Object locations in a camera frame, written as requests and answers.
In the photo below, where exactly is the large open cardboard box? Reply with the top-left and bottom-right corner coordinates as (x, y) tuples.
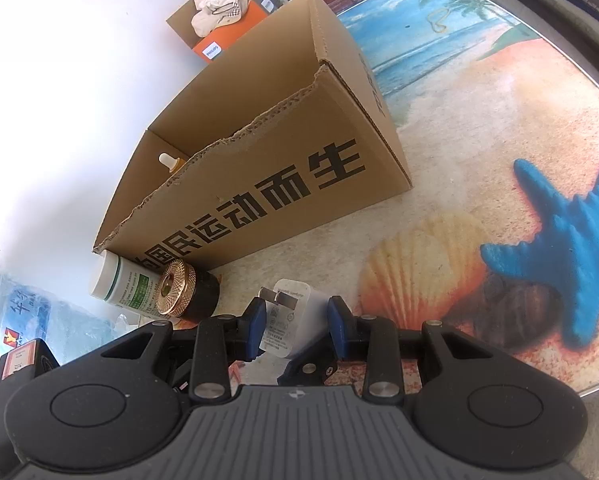
(94, 0), (412, 270)

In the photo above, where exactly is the beige crumpled cloth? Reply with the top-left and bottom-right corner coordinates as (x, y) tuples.
(191, 0), (250, 38)

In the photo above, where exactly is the white USB wall charger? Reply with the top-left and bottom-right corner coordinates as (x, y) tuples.
(258, 278), (329, 360)

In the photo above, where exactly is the green dropper bottle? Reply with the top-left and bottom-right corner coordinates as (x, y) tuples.
(158, 153), (186, 174)

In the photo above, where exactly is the white vitamin bottle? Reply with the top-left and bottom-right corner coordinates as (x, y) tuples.
(90, 250), (162, 318)

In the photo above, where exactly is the blue water jug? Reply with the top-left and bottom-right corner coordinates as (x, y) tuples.
(0, 272), (136, 364)

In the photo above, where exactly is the gold lid brown jar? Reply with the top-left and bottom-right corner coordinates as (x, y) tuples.
(155, 259), (220, 323)

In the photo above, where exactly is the orange Philips box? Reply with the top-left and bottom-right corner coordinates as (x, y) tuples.
(166, 0), (290, 63)

